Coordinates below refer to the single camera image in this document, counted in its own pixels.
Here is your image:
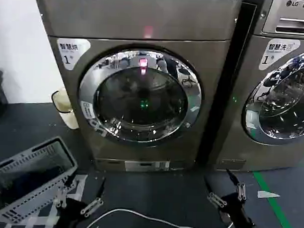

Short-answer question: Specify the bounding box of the green floor tape strip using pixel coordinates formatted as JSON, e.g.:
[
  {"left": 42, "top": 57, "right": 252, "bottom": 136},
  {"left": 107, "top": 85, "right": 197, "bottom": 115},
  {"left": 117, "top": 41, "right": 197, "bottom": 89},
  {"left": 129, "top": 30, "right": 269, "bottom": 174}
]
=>
[{"left": 252, "top": 171, "right": 299, "bottom": 228}]

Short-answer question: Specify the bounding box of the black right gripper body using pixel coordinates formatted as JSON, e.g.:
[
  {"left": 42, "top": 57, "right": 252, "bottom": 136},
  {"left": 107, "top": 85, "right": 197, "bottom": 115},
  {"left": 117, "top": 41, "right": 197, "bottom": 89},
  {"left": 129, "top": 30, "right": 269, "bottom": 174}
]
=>
[{"left": 218, "top": 192, "right": 255, "bottom": 228}]

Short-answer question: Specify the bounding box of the round glass washer door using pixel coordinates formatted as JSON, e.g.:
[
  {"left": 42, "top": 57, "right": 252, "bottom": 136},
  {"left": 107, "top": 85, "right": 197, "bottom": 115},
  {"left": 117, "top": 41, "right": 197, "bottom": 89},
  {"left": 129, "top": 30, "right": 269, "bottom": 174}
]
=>
[{"left": 240, "top": 46, "right": 304, "bottom": 148}]

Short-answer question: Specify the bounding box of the grey front-load washer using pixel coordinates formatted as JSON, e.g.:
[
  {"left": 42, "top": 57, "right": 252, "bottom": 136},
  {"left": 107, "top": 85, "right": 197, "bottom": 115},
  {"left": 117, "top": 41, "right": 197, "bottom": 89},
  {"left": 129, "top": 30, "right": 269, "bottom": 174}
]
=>
[{"left": 216, "top": 0, "right": 304, "bottom": 175}]

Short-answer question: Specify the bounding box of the white paper scrap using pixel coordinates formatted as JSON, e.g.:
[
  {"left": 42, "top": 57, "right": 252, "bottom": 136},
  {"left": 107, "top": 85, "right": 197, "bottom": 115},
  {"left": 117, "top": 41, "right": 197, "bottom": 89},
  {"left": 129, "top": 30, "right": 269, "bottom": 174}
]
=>
[{"left": 258, "top": 190, "right": 281, "bottom": 200}]

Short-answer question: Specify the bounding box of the grey front-load dryer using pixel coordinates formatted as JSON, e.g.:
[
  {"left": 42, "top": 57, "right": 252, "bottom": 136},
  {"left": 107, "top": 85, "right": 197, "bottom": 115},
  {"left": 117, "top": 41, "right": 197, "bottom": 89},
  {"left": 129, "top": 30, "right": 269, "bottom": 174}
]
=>
[{"left": 28, "top": 0, "right": 259, "bottom": 177}]

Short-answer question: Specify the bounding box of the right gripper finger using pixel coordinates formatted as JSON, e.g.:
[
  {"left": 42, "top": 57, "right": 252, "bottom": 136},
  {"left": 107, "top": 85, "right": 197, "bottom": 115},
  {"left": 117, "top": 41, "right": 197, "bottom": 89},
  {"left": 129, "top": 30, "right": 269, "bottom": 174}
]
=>
[
  {"left": 225, "top": 167, "right": 248, "bottom": 201},
  {"left": 202, "top": 175, "right": 229, "bottom": 208}
]

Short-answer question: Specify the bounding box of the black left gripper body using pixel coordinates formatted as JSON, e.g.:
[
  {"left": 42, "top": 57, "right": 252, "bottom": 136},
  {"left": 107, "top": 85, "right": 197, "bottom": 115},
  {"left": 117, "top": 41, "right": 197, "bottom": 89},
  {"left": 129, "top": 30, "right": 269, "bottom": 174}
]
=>
[{"left": 55, "top": 197, "right": 89, "bottom": 228}]

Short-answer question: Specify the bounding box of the round glass dryer door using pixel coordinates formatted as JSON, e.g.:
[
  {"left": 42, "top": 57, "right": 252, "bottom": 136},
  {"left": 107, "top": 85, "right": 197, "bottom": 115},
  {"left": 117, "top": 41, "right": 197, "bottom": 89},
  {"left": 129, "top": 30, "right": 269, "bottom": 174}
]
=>
[{"left": 76, "top": 42, "right": 204, "bottom": 149}]

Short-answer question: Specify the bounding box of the black white checkered cloth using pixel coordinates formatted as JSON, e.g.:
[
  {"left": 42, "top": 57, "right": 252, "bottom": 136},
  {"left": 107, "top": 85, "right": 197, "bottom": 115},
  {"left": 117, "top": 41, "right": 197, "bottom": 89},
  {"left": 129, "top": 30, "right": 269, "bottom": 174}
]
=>
[{"left": 25, "top": 171, "right": 90, "bottom": 228}]

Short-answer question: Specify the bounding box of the white number label sticker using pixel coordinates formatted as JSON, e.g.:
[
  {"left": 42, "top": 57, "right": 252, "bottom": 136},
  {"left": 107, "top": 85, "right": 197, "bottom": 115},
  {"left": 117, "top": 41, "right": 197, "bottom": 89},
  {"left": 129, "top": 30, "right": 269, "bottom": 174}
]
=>
[
  {"left": 259, "top": 37, "right": 302, "bottom": 72},
  {"left": 55, "top": 37, "right": 92, "bottom": 72}
]

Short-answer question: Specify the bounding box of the grey perforated laundry basket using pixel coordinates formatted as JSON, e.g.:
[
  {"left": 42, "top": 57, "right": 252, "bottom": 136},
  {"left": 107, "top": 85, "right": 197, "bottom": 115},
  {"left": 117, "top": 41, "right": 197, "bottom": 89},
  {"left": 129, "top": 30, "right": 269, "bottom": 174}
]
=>
[{"left": 0, "top": 134, "right": 80, "bottom": 226}]

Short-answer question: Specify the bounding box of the white cable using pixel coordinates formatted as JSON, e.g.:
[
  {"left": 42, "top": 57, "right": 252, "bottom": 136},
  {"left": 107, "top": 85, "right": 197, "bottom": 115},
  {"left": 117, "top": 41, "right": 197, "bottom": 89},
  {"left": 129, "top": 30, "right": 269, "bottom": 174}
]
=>
[{"left": 83, "top": 207, "right": 235, "bottom": 228}]

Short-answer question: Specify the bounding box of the small beige waste bin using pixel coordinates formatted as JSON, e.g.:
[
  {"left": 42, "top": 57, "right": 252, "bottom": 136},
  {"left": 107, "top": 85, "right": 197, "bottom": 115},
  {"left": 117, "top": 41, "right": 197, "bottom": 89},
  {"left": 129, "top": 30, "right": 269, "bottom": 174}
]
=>
[{"left": 50, "top": 87, "right": 80, "bottom": 130}]

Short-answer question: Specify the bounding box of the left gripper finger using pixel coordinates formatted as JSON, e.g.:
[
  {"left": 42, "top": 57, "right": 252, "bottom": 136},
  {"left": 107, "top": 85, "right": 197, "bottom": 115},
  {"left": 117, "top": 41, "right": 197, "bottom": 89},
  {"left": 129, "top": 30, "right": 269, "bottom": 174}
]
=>
[
  {"left": 79, "top": 175, "right": 106, "bottom": 218},
  {"left": 53, "top": 174, "right": 79, "bottom": 209}
]

